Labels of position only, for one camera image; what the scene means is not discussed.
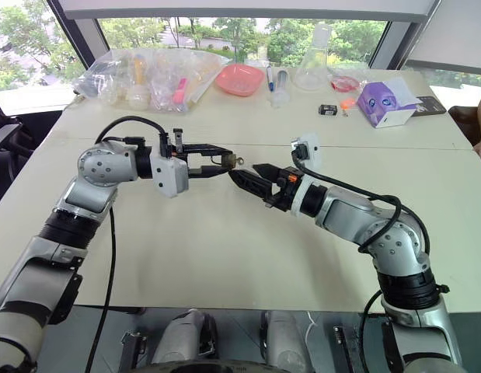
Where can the black flat card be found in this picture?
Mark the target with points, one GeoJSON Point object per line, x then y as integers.
{"type": "Point", "coordinates": [432, 105]}

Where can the purple tissue box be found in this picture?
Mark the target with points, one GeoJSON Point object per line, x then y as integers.
{"type": "Point", "coordinates": [384, 105]}

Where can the clear glass conical flask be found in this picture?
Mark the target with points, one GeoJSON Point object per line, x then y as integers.
{"type": "Point", "coordinates": [312, 74]}

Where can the black office chair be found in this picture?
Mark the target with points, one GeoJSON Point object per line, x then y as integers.
{"type": "Point", "coordinates": [7, 147]}

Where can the small black box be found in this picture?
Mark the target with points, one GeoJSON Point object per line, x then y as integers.
{"type": "Point", "coordinates": [328, 109]}

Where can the small dark object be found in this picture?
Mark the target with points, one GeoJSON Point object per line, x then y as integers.
{"type": "Point", "coordinates": [229, 161]}

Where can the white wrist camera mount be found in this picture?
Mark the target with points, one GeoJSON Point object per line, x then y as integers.
{"type": "Point", "coordinates": [312, 149]}
{"type": "Point", "coordinates": [171, 175]}

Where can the blue white marker pen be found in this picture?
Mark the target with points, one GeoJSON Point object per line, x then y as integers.
{"type": "Point", "coordinates": [270, 79]}

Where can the red petri dish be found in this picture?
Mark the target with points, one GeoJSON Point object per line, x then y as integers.
{"type": "Point", "coordinates": [345, 83]}

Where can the small orange item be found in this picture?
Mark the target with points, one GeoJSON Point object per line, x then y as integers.
{"type": "Point", "coordinates": [347, 103]}

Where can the clear plastic bag of items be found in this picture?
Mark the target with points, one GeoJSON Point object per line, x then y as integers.
{"type": "Point", "coordinates": [154, 77]}

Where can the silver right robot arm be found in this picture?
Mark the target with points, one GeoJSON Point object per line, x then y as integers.
{"type": "Point", "coordinates": [341, 211]}

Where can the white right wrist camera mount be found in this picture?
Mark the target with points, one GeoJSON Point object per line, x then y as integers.
{"type": "Point", "coordinates": [312, 149]}

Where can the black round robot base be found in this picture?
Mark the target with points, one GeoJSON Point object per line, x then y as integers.
{"type": "Point", "coordinates": [224, 367]}

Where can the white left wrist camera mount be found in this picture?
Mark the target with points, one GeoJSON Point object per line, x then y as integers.
{"type": "Point", "coordinates": [171, 175]}

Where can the silver rounded robot leg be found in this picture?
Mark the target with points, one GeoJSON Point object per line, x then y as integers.
{"type": "Point", "coordinates": [182, 338]}
{"type": "Point", "coordinates": [284, 342]}

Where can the metal table bracket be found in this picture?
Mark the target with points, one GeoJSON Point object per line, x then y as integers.
{"type": "Point", "coordinates": [343, 347]}
{"type": "Point", "coordinates": [131, 349]}

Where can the white roller blind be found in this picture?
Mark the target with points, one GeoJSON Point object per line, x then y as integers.
{"type": "Point", "coordinates": [244, 8]}
{"type": "Point", "coordinates": [454, 35]}

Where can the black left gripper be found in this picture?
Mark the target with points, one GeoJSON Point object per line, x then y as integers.
{"type": "Point", "coordinates": [177, 149]}

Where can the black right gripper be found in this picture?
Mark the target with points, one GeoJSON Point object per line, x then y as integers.
{"type": "Point", "coordinates": [285, 192]}

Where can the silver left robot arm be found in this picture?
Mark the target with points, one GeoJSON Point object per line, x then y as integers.
{"type": "Point", "coordinates": [104, 167]}

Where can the pink plastic bowl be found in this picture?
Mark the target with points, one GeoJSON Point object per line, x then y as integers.
{"type": "Point", "coordinates": [239, 79]}

